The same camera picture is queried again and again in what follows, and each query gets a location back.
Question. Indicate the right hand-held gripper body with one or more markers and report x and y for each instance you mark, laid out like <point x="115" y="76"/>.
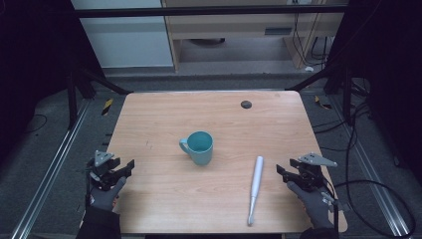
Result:
<point x="313" y="172"/>

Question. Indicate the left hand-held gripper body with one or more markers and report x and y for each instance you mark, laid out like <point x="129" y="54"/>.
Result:
<point x="101" y="167"/>

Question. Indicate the white electric toothbrush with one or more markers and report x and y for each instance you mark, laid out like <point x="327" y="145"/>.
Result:
<point x="256" y="181"/>

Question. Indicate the teal ceramic mug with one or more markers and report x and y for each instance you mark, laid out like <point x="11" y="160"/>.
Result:
<point x="200" y="152"/>

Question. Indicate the person's left hand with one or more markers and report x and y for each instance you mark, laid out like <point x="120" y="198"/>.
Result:
<point x="105" y="196"/>

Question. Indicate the person's right hand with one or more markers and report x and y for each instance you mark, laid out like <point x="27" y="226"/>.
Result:
<point x="313" y="205"/>

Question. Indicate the yellow black hazard tape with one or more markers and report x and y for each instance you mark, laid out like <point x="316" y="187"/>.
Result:
<point x="107" y="106"/>
<point x="322" y="103"/>

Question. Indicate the black metal stand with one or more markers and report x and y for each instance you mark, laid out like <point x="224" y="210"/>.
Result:
<point x="346" y="96"/>
<point x="71" y="99"/>

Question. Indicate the dark round table grommet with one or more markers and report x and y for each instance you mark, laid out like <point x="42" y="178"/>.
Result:
<point x="246" y="104"/>

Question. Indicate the small white floor object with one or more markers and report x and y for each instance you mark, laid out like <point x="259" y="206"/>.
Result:
<point x="309" y="69"/>

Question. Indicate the white cabinet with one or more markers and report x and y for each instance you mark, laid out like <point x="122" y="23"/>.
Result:
<point x="127" y="43"/>

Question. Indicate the light wooden desk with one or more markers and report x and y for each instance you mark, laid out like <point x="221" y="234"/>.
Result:
<point x="232" y="28"/>

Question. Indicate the aluminium floor rail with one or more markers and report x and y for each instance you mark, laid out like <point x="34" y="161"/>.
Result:
<point x="371" y="172"/>
<point x="49" y="172"/>

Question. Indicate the black horizontal frame bar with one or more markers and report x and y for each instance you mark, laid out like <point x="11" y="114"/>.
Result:
<point x="199" y="11"/>

